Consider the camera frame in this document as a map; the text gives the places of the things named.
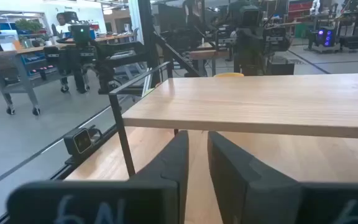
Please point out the background black robot station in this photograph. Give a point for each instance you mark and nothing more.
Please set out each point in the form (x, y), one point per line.
(253, 40)

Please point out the small black table-level camera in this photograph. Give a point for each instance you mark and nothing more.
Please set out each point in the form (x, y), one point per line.
(78, 141)

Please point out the green potted plant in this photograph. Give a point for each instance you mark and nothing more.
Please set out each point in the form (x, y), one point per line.
(28, 25)

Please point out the clear plastic container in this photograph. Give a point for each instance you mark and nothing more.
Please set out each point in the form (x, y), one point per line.
(7, 42)

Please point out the computer tower with purple lights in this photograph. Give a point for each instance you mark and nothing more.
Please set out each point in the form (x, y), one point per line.
(326, 37)

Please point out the grey wheeled workbench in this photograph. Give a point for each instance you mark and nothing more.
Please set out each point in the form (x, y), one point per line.
(20, 71)

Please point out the black support pillar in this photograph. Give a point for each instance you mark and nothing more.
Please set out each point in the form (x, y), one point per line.
(148, 40)

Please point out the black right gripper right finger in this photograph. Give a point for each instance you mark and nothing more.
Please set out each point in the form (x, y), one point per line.
(253, 193)

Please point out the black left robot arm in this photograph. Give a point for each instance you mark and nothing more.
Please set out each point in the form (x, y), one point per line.
(82, 56)

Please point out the person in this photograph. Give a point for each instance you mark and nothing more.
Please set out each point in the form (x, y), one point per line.
(61, 26)

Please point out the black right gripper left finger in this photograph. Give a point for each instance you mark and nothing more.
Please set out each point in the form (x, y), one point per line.
(154, 199)

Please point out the black metal table frame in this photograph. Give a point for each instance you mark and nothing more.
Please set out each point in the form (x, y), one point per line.
(73, 168)

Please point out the wooden shelf with black frame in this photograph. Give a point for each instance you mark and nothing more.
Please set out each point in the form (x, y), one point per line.
(253, 102)

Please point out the yellow mug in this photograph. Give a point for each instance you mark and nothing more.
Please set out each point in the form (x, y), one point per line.
(228, 75)

